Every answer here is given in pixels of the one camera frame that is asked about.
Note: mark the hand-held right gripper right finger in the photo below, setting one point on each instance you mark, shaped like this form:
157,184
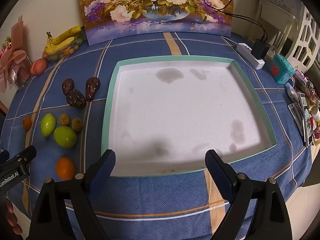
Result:
216,170

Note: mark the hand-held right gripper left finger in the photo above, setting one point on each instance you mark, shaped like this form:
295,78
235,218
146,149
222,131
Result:
103,170

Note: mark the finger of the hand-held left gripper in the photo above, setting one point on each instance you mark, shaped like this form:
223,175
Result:
27,153
3,153

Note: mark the orange mandarin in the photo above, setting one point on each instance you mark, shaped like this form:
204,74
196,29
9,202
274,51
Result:
65,168
27,123

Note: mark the green jujube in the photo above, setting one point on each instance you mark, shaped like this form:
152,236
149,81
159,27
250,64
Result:
47,124
65,136

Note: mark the small yellow-brown fruit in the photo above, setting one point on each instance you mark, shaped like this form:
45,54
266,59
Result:
77,124
64,119

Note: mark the white tray with teal rim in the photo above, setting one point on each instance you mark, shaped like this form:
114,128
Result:
187,110

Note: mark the large dark wrinkled date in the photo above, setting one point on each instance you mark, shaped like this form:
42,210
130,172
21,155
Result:
76,100

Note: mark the small reddish brown date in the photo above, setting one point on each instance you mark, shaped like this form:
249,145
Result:
67,86

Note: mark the elongated brown wrinkled date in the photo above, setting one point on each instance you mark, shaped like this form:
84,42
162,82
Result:
93,88

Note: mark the person's left hand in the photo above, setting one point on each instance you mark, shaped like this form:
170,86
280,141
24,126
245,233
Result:
11,216

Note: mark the blue plaid tablecloth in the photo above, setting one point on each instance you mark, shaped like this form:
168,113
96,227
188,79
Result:
155,205

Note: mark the red peach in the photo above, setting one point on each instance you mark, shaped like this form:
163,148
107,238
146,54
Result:
38,66

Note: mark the pink bow gift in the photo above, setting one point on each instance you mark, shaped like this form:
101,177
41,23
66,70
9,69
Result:
15,55

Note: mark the white thermometer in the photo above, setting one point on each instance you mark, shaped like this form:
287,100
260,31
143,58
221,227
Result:
291,92

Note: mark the bunch of bananas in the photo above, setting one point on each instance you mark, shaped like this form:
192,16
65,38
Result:
68,52

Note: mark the yellow banana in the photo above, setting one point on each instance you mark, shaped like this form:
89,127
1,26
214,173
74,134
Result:
58,46
70,32

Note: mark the small white bottle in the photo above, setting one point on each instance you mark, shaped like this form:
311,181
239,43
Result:
315,112

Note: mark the teal toy box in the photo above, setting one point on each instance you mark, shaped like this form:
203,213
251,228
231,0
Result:
280,70

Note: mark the white power strip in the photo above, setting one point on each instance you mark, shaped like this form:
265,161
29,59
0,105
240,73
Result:
243,48

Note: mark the black power adapter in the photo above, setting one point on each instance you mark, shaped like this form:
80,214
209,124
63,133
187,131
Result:
260,48

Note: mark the white lattice panel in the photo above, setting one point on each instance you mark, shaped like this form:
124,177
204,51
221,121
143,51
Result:
306,25

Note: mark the flower painting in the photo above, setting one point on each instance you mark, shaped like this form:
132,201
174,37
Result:
155,5

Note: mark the white chair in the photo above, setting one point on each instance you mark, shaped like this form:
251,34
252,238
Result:
275,7

